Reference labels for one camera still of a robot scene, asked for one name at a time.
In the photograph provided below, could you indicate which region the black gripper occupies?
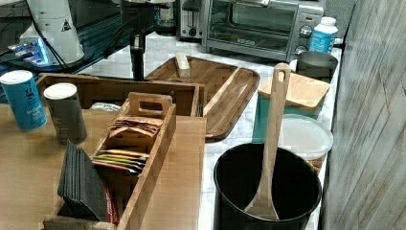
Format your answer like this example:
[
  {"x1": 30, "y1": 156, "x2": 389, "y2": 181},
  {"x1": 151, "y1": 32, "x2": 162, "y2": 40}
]
[{"x1": 121, "y1": 0, "x2": 155, "y2": 81}]

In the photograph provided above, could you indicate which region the wooden drawer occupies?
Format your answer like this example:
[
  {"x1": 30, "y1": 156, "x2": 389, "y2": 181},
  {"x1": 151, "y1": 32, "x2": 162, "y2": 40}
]
[{"x1": 36, "y1": 73, "x2": 206, "y2": 117}]

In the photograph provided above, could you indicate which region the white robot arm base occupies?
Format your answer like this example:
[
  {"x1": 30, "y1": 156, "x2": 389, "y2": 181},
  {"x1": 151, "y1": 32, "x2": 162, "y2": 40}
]
[{"x1": 20, "y1": 0, "x2": 93, "y2": 69}]

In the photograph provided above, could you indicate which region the silver toaster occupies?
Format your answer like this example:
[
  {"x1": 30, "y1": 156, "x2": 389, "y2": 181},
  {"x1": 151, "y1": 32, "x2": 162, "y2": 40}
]
[{"x1": 177, "y1": 0, "x2": 203, "y2": 40}]

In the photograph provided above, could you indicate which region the small wooden block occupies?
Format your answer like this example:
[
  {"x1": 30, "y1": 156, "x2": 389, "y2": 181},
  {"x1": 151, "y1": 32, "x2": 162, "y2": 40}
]
[{"x1": 175, "y1": 53, "x2": 191, "y2": 78}]

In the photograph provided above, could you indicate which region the dark wooden serving tray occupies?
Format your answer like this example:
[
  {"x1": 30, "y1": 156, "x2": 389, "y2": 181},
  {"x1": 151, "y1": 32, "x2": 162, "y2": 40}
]
[{"x1": 147, "y1": 57, "x2": 259, "y2": 142}]

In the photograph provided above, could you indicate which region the grey cylindrical canister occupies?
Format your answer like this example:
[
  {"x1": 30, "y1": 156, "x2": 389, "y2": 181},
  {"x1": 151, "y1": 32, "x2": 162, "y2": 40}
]
[{"x1": 43, "y1": 82, "x2": 87, "y2": 145}]

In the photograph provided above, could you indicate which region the silver toaster oven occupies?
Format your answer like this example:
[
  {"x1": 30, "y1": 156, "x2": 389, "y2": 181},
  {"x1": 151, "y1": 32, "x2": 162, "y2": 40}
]
[{"x1": 201, "y1": 0, "x2": 325, "y2": 61}]

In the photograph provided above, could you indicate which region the blue salt canister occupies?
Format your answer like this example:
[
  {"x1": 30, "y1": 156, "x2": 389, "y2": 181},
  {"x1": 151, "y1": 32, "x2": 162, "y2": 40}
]
[{"x1": 1, "y1": 70, "x2": 47, "y2": 131}]

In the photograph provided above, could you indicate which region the wooden tea bag organizer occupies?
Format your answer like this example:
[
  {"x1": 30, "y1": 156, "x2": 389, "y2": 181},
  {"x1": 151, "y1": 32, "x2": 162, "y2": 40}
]
[{"x1": 43, "y1": 92, "x2": 176, "y2": 230}]

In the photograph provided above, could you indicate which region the black sachet stack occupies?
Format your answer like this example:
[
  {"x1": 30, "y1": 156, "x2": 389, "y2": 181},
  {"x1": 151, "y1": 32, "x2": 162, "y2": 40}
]
[{"x1": 57, "y1": 141, "x2": 106, "y2": 221}]

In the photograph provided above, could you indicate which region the teal container with wooden lid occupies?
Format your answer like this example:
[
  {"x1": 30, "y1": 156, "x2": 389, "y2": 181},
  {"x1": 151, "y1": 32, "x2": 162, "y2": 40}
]
[{"x1": 252, "y1": 74, "x2": 330, "y2": 143}]

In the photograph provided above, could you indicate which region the dark grey metal cup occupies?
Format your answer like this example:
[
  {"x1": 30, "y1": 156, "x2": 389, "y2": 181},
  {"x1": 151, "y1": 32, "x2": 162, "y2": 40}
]
[{"x1": 295, "y1": 51, "x2": 338, "y2": 81}]

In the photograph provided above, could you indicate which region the blue white plastic bottle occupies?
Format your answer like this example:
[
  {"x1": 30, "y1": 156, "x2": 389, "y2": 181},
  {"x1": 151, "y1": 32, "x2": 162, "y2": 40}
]
[{"x1": 309, "y1": 16, "x2": 338, "y2": 54}]

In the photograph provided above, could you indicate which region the clear container with white lid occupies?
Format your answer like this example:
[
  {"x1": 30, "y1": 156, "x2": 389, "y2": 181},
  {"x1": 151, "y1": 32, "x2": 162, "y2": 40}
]
[{"x1": 278, "y1": 114, "x2": 333, "y2": 160}]

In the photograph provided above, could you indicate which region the wooden spatula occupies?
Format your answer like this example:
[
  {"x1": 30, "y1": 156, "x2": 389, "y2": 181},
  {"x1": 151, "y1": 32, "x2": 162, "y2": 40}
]
[{"x1": 244, "y1": 63, "x2": 291, "y2": 219}]

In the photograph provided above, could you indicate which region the black pot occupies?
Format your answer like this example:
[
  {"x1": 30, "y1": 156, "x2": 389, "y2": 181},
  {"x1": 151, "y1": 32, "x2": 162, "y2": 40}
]
[{"x1": 213, "y1": 143, "x2": 323, "y2": 230}]

